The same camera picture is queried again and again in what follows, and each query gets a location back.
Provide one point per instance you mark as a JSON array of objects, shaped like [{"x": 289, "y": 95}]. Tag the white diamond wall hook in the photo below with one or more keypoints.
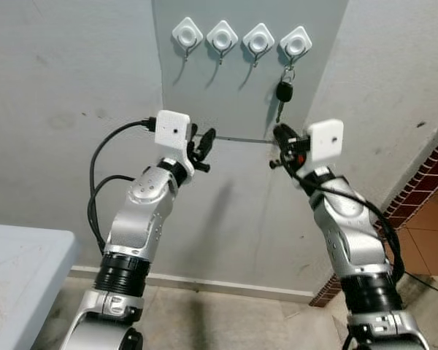
[
  {"x": 258, "y": 39},
  {"x": 187, "y": 33},
  {"x": 222, "y": 36},
  {"x": 296, "y": 42}
]

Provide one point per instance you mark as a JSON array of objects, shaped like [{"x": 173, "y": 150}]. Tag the white skirting board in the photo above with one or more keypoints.
[{"x": 226, "y": 286}]

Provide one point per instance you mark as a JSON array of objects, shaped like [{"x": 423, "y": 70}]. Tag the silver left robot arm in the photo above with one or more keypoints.
[{"x": 135, "y": 226}]

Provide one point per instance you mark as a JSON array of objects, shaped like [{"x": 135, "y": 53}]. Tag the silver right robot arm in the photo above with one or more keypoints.
[{"x": 354, "y": 240}]

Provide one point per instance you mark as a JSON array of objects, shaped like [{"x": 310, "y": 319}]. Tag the white plastic folding table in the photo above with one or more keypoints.
[{"x": 22, "y": 284}]

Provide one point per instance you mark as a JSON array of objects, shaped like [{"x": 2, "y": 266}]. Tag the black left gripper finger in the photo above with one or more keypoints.
[
  {"x": 206, "y": 142},
  {"x": 193, "y": 137}
]

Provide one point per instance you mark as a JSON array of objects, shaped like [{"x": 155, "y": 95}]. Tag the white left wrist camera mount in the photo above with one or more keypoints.
[{"x": 171, "y": 130}]

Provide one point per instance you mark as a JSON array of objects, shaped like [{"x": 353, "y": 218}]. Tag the red brick tile border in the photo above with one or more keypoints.
[{"x": 416, "y": 186}]

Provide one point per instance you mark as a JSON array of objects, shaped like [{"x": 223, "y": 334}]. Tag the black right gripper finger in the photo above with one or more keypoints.
[
  {"x": 279, "y": 137},
  {"x": 292, "y": 135}
]

